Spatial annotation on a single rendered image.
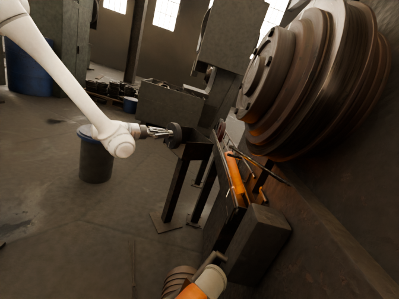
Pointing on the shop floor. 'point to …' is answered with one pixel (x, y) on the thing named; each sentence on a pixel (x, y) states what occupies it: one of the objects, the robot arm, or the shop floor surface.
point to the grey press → (225, 54)
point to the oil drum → (26, 71)
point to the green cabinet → (65, 35)
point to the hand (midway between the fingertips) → (173, 133)
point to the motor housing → (176, 279)
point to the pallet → (110, 91)
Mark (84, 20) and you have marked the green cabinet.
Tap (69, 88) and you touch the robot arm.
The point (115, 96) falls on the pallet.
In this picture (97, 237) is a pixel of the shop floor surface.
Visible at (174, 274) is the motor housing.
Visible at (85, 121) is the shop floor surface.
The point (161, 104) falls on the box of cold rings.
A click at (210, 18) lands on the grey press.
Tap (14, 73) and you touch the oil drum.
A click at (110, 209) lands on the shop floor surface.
